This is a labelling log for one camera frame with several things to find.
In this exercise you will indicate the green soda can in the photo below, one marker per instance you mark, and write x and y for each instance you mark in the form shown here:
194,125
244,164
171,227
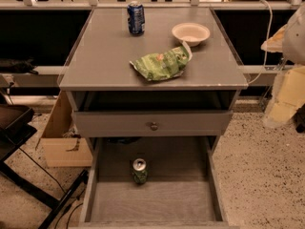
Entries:
139,171

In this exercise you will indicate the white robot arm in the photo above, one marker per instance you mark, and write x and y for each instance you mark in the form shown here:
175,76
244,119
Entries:
289,84

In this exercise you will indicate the round metal drawer knob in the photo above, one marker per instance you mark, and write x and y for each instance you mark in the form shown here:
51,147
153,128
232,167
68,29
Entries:
154,126

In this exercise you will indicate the grey drawer cabinet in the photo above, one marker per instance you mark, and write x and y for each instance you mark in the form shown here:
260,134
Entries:
178,78

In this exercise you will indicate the closed grey top drawer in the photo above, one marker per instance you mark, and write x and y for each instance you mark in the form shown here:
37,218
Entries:
159,123

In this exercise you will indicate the open grey middle drawer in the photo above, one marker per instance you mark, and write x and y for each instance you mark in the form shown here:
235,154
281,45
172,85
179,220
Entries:
181,191

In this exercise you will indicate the blue soda can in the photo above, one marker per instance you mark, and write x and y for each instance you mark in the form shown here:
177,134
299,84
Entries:
136,20

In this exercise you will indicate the green chip bag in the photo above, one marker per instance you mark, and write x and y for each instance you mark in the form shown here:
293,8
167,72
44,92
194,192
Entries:
165,65

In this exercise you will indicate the white paper bowl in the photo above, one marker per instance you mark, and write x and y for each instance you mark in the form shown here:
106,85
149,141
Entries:
191,33

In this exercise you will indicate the cardboard box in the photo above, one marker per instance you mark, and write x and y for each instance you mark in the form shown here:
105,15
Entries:
63,146

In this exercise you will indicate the black chair base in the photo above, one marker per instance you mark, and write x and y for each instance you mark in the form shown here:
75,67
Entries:
18,209

